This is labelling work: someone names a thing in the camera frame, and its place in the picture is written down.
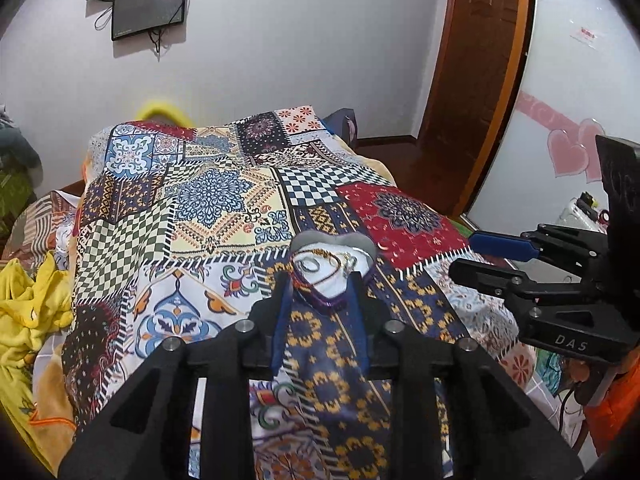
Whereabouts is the yellow cloth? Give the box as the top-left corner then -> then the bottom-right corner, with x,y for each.
0,251 -> 76,376

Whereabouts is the dark blue bag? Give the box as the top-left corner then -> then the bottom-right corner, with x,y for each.
321,108 -> 358,148

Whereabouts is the yellow pillow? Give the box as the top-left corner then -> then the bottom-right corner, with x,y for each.
136,100 -> 194,128

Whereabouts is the purple heart-shaped jewelry box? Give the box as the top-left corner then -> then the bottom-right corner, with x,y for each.
288,230 -> 378,309

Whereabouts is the wall-mounted black monitor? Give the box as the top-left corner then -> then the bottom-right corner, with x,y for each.
111,0 -> 186,41

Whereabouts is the colourful patchwork bedspread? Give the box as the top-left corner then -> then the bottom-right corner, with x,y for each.
8,104 -> 539,480

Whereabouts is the brown wooden door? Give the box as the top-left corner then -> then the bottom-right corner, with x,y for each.
357,0 -> 539,219

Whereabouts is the green cluttered pile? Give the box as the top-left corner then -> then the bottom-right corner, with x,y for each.
1,105 -> 42,246

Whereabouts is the pink heart wall decoration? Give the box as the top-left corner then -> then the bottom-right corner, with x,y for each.
515,91 -> 606,183

